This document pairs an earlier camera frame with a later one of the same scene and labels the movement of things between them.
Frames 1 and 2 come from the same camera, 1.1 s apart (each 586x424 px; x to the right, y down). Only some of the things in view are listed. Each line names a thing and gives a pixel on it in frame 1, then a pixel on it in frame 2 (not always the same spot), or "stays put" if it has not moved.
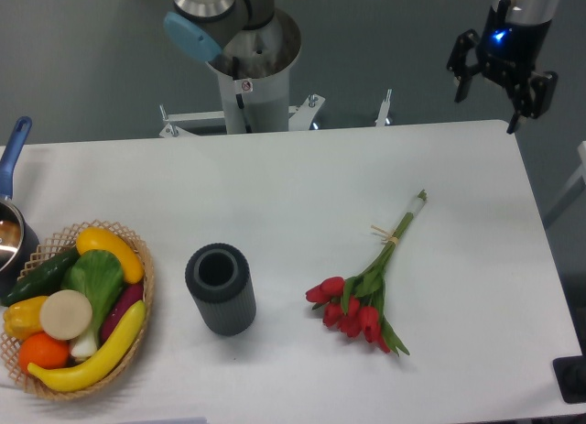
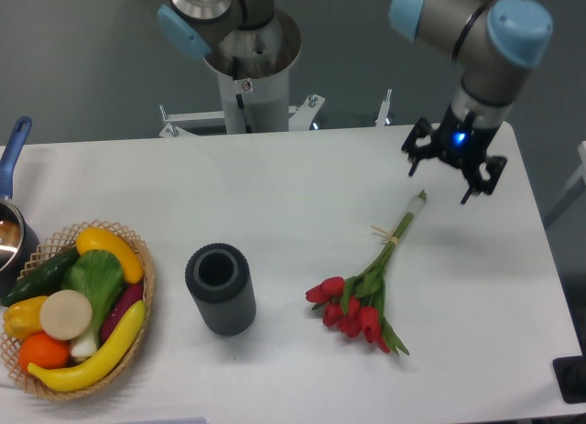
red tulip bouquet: (355, 306) stays put
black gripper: (508, 56) -> (464, 145)
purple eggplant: (130, 294) stays put
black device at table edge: (570, 376) stays put
